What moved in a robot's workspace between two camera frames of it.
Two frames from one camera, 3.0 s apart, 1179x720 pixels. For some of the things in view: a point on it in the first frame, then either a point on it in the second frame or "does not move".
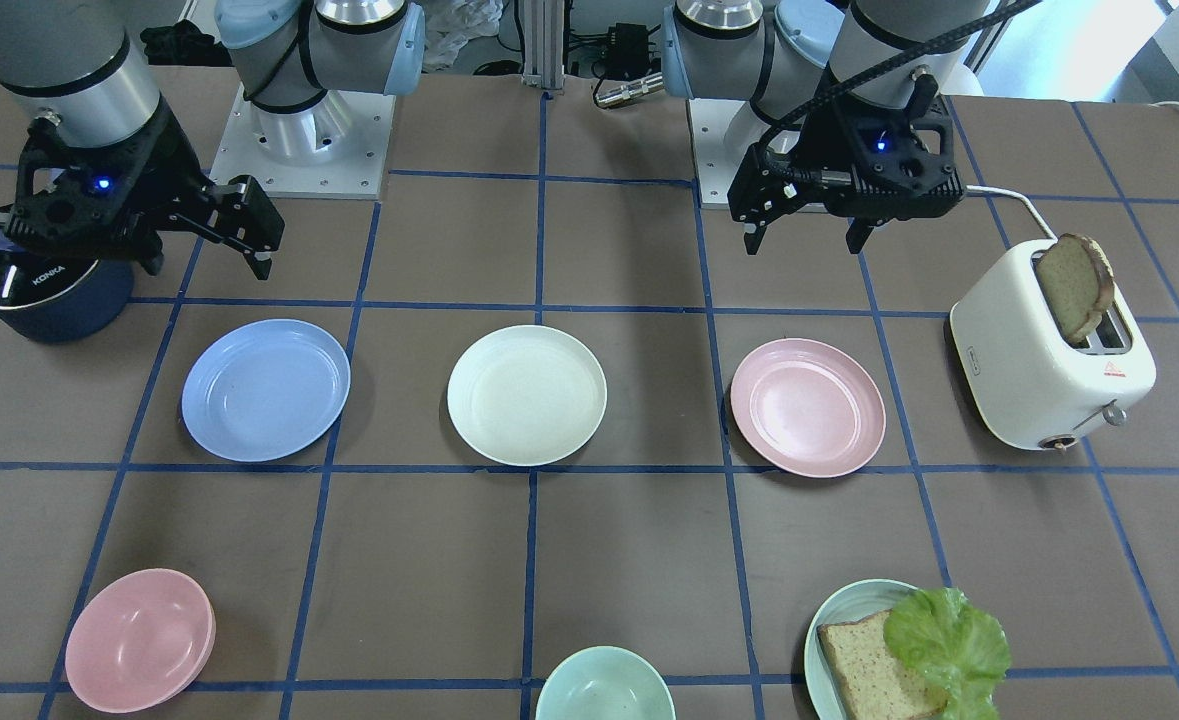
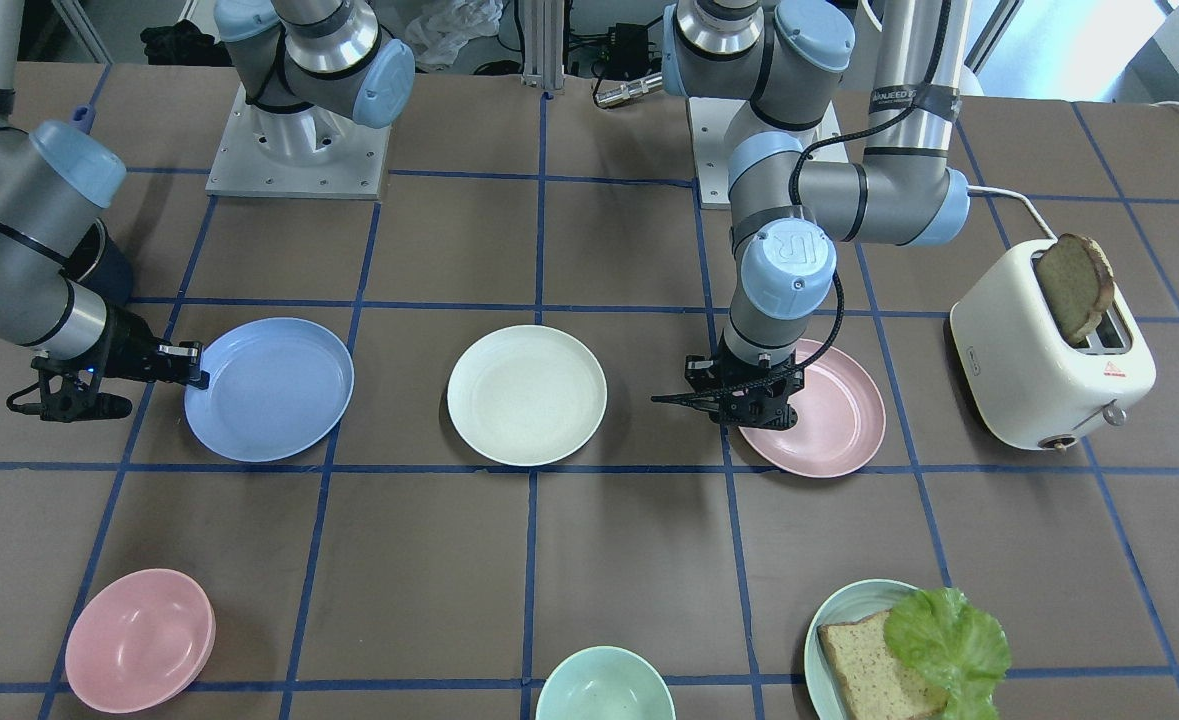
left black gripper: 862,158 -> 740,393
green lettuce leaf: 959,647 does not move
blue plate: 266,391 does not move
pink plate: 808,408 does not move
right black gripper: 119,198 -> 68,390
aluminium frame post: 543,22 does not move
